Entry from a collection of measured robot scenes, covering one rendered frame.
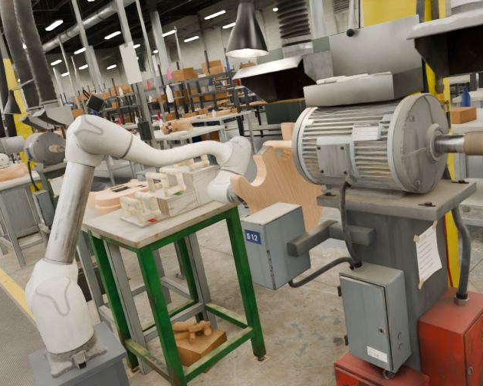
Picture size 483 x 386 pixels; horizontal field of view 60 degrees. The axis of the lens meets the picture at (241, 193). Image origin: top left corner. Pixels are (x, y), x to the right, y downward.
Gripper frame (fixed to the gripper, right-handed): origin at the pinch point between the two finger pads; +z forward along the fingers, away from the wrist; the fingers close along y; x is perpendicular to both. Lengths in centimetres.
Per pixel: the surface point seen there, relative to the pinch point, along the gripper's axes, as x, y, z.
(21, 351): -77, 104, -198
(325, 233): 2.7, 14.6, 31.3
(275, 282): 1.2, 35.0, 27.4
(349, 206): 8.9, 8.6, 38.0
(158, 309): -32, 47, -52
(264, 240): 13.7, 31.3, 26.8
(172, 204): -4, 10, -65
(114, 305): -47, 52, -107
